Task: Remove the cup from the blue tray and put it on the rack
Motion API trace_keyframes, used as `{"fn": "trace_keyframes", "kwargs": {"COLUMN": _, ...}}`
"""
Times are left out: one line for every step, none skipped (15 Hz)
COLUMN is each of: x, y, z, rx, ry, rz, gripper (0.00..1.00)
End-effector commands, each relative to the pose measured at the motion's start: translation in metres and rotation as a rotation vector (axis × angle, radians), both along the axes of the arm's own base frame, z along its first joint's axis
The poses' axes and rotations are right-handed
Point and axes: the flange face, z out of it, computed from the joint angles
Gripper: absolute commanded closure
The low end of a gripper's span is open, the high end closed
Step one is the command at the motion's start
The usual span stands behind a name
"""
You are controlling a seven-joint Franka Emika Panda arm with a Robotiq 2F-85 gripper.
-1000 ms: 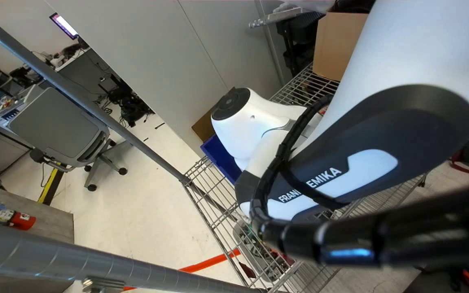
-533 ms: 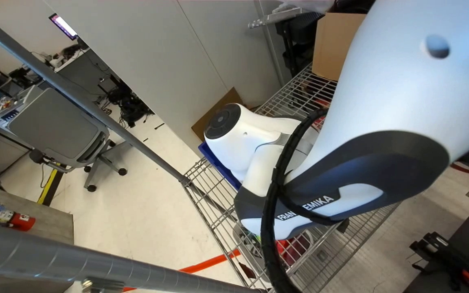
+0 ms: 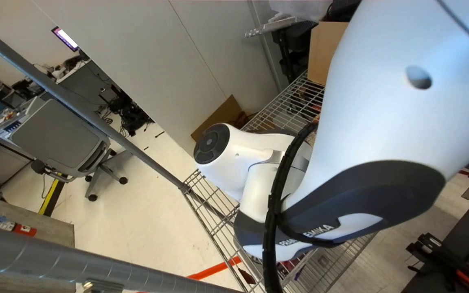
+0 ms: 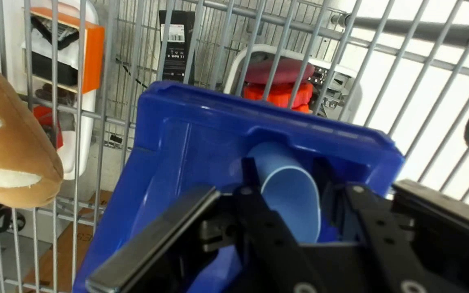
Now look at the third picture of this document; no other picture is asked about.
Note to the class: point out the grey office chair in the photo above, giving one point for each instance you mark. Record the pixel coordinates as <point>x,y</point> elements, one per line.
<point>55,139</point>

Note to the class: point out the large cardboard box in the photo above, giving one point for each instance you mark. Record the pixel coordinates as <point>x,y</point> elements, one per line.
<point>321,51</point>

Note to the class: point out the purple glowing light bar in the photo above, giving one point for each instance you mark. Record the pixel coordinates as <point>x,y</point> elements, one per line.
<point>65,38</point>

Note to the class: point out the red snack packet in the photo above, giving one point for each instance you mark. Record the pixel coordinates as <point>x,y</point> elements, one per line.
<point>6,225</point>

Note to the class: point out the yellow black post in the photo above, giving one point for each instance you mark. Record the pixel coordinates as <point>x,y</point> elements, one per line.
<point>50,196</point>

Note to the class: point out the grey metal diagonal pole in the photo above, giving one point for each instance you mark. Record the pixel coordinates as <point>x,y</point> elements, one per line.
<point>81,111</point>

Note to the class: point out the grey metal frame beam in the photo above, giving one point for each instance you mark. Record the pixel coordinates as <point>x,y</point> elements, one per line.
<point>44,261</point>

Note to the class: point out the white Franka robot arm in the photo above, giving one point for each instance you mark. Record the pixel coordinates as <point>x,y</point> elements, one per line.
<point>397,124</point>

